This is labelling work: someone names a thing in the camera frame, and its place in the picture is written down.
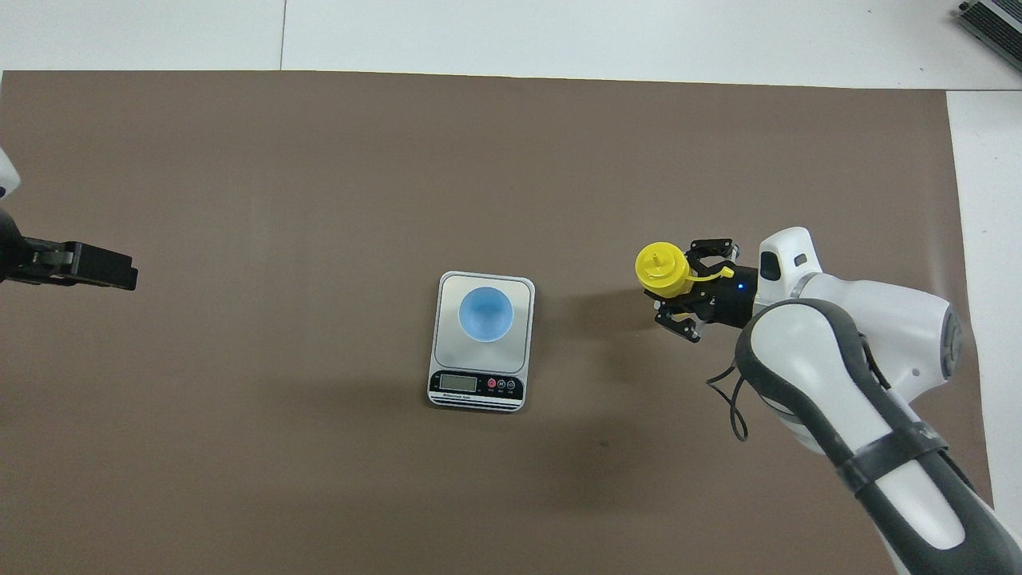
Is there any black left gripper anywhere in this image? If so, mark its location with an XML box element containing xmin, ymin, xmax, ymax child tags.
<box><xmin>0</xmin><ymin>209</ymin><xmax>138</xmax><ymax>291</ymax></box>

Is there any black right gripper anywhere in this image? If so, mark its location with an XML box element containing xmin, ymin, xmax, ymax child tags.
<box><xmin>653</xmin><ymin>238</ymin><xmax>759</xmax><ymax>344</ymax></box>

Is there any yellow squeeze bottle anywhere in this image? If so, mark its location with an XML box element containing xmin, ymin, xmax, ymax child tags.
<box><xmin>635</xmin><ymin>241</ymin><xmax>735</xmax><ymax>301</ymax></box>

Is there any light blue plastic cup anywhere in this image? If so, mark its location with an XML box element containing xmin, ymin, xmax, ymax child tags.
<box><xmin>458</xmin><ymin>287</ymin><xmax>515</xmax><ymax>343</ymax></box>

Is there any silver digital kitchen scale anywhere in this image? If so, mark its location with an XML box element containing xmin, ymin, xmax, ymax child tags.
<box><xmin>427</xmin><ymin>272</ymin><xmax>536</xmax><ymax>414</ymax></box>

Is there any brown paper table mat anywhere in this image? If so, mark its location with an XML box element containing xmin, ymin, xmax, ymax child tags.
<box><xmin>0</xmin><ymin>70</ymin><xmax>1003</xmax><ymax>575</ymax></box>

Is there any grey ribbed metal device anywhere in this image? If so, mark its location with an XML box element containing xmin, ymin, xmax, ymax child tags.
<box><xmin>957</xmin><ymin>0</ymin><xmax>1022</xmax><ymax>74</ymax></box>

